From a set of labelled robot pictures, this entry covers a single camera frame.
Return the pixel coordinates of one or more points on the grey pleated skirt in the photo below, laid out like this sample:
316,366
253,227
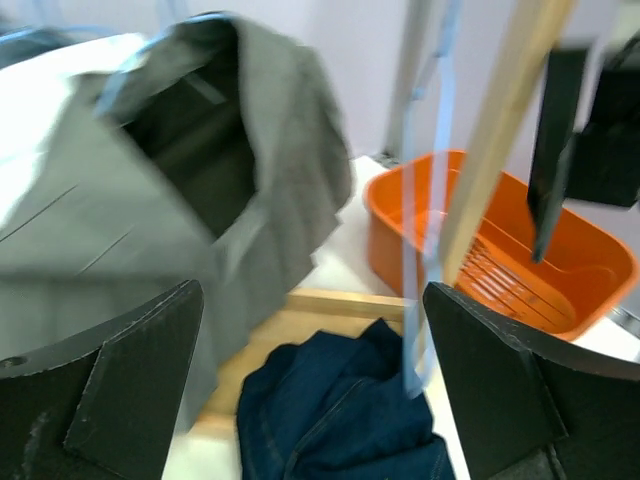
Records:
232,177

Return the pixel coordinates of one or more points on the blue hanger with shirt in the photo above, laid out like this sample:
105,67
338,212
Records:
50,35

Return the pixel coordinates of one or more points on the wooden clothes rack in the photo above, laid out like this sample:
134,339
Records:
533,29

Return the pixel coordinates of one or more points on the white shirt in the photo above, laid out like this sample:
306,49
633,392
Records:
34,94

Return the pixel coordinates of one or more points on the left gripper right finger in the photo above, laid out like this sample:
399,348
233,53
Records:
528,405

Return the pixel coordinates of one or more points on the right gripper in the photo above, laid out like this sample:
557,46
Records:
605,164

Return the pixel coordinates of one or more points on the dark blue denim skirt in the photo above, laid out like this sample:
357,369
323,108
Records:
335,407

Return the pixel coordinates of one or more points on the blue wire hanger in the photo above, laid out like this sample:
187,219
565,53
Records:
420,254

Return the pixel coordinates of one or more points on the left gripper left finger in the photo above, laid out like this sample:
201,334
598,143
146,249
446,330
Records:
101,404

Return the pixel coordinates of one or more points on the orange plastic basket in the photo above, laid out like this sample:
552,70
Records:
585,273

